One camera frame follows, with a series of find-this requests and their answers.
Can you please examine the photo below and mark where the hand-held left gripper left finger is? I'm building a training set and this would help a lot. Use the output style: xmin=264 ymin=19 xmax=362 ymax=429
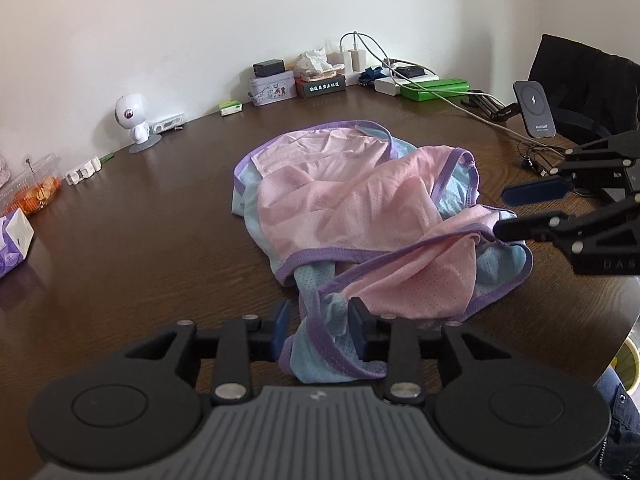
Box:
xmin=120 ymin=300 xmax=292 ymax=407

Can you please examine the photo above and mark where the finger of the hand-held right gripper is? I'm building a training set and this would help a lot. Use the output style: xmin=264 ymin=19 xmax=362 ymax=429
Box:
xmin=492 ymin=196 xmax=640 ymax=276
xmin=502 ymin=130 xmax=640 ymax=206

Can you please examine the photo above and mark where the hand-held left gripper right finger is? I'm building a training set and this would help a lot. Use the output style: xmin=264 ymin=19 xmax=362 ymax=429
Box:
xmin=349 ymin=297 xmax=518 ymax=406

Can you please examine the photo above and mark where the pink blue mesh garment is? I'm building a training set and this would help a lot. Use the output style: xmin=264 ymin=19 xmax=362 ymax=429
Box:
xmin=231 ymin=120 xmax=533 ymax=381

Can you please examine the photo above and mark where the black folding stand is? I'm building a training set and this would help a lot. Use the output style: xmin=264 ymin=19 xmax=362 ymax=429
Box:
xmin=460 ymin=91 xmax=523 ymax=122

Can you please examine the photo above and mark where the black chair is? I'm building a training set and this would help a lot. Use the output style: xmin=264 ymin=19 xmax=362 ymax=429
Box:
xmin=530 ymin=34 xmax=640 ymax=146

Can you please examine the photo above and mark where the green flat box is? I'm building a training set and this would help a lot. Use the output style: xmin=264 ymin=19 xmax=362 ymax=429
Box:
xmin=400 ymin=78 xmax=471 ymax=102

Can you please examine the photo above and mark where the white flat box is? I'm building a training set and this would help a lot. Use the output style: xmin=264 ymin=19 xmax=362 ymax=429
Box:
xmin=390 ymin=72 xmax=442 ymax=84

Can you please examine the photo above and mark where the yellow round container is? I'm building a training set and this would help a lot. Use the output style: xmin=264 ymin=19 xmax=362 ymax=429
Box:
xmin=611 ymin=335 xmax=640 ymax=393

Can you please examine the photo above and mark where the white power strip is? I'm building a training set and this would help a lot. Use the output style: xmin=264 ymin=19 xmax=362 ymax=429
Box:
xmin=344 ymin=69 xmax=381 ymax=86

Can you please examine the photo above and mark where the person's jeans leg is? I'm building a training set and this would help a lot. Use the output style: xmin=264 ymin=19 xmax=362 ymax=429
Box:
xmin=594 ymin=365 xmax=640 ymax=480

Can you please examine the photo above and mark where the white rectangular gadget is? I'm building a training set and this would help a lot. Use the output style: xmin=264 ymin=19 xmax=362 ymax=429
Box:
xmin=149 ymin=112 xmax=187 ymax=133

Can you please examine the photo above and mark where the printed tin box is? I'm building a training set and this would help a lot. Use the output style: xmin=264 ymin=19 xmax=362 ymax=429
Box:
xmin=249 ymin=71 xmax=296 ymax=107

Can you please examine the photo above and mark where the white plastic clip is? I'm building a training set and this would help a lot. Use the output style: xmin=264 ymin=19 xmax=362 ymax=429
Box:
xmin=65 ymin=156 xmax=103 ymax=186

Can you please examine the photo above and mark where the white crumpled tissue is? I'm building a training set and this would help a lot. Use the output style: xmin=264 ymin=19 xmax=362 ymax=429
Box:
xmin=292 ymin=47 xmax=345 ymax=78

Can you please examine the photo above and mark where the white robot figurine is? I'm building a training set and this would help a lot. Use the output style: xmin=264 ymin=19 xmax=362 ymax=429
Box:
xmin=115 ymin=92 xmax=162 ymax=155

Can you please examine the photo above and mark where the purple white tissue pack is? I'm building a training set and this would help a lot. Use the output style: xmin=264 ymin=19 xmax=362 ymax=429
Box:
xmin=0 ymin=208 xmax=36 ymax=281

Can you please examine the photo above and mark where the clear plastic food container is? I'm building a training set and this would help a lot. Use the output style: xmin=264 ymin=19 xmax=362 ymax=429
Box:
xmin=0 ymin=154 xmax=64 ymax=217

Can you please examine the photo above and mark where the black usb cable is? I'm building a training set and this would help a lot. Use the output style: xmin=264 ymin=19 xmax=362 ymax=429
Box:
xmin=517 ymin=140 xmax=583 ymax=178

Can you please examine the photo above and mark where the black wireless charger stand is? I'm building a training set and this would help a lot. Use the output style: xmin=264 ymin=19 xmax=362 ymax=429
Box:
xmin=514 ymin=80 xmax=557 ymax=138

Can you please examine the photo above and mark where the white charging cable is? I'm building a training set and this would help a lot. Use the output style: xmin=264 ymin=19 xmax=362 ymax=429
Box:
xmin=380 ymin=57 xmax=501 ymax=103
xmin=340 ymin=31 xmax=581 ymax=153

